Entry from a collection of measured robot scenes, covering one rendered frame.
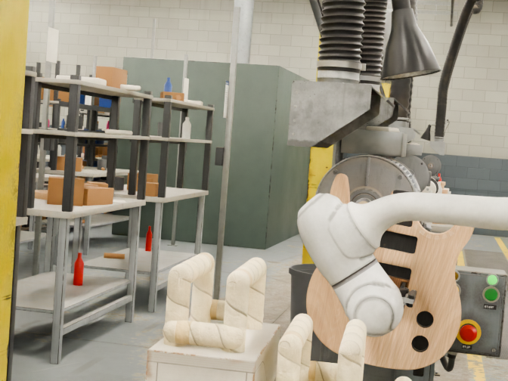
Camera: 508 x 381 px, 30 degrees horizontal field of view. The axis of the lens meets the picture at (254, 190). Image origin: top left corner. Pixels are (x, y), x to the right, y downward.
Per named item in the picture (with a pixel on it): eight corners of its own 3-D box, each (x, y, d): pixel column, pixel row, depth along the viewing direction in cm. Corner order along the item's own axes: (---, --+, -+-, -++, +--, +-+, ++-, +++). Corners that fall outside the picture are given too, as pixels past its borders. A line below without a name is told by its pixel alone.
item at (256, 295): (243, 324, 149) (247, 265, 148) (263, 326, 148) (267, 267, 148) (240, 328, 145) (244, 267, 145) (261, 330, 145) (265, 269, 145)
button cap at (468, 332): (459, 338, 228) (459, 321, 227) (475, 340, 227) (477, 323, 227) (459, 341, 224) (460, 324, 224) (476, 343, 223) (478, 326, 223)
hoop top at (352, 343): (345, 336, 146) (347, 316, 146) (366, 339, 146) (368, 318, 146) (336, 365, 126) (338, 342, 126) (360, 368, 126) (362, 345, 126)
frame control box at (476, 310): (411, 351, 253) (419, 255, 251) (494, 360, 249) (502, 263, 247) (407, 372, 229) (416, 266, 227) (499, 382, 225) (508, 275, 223)
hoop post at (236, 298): (223, 346, 132) (228, 280, 132) (246, 348, 132) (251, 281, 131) (219, 351, 129) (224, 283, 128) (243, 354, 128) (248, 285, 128)
